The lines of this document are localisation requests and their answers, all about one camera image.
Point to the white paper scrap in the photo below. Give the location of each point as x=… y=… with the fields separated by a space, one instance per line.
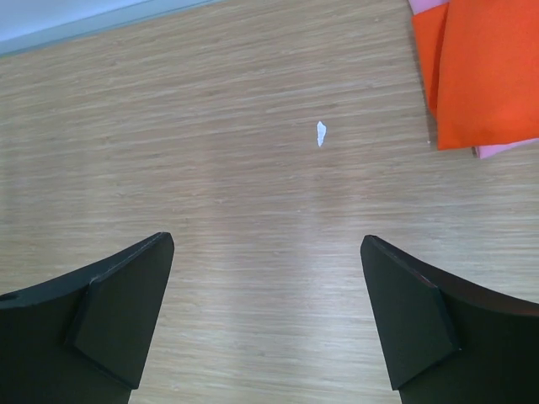
x=321 y=133

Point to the folded orange t shirt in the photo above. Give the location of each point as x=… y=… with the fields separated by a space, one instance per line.
x=479 y=64

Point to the folded pink t shirt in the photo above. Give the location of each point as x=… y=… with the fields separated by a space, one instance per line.
x=481 y=152

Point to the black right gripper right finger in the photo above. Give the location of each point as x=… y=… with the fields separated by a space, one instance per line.
x=446 y=339

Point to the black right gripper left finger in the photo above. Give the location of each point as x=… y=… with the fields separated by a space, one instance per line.
x=84 y=337

